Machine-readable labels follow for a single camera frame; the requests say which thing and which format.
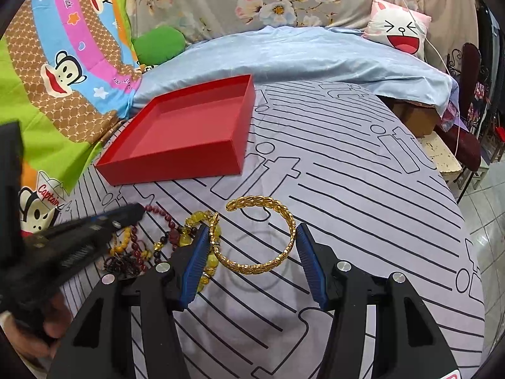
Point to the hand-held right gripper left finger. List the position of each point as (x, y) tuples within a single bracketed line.
[(197, 268)]

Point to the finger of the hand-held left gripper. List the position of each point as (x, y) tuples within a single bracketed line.
[(114, 215), (90, 244)]

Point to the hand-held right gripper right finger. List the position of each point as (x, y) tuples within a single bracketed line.
[(311, 268)]

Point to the small garnet bead strand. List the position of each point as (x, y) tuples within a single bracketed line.
[(122, 265)]

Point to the gold braided cuff bangle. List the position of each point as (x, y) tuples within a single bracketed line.
[(254, 200)]

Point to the red cardboard box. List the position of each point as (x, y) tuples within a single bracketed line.
[(177, 134)]

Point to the person's left hand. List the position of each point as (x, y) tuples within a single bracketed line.
[(55, 319)]

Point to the green pillow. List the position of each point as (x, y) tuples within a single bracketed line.
[(159, 45)]

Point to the cartoon monkey printed blanket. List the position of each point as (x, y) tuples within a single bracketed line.
[(59, 27)]

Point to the brown cardboard box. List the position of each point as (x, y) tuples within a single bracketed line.
[(416, 116)]

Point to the dark red metal chair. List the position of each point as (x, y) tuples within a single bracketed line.
[(471, 142)]

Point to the light blue pillow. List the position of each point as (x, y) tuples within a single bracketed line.
[(296, 55)]

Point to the floral grey bedding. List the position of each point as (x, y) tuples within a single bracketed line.
[(236, 0)]

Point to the pink cartoon face pillow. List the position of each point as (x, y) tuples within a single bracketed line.
[(398, 27)]

